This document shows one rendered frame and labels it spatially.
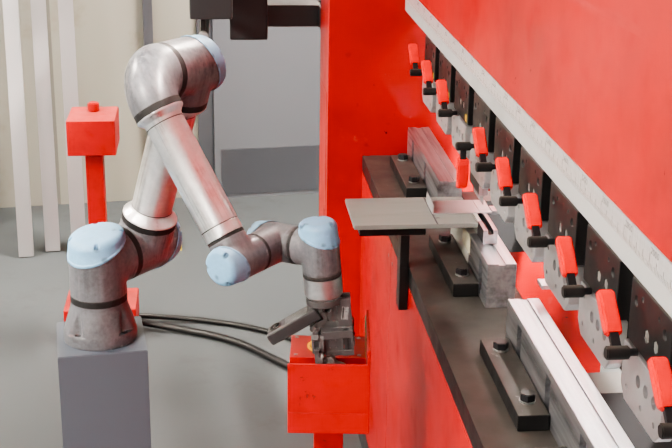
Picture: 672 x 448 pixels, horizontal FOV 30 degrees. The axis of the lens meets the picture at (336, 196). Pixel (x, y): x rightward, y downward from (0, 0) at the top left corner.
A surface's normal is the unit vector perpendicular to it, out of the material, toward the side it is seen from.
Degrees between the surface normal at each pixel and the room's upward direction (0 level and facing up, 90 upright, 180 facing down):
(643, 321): 90
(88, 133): 90
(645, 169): 90
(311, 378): 90
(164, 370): 0
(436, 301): 0
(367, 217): 0
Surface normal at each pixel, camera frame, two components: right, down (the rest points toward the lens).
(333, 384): 0.00, 0.31
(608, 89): -0.99, 0.02
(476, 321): 0.01, -0.95
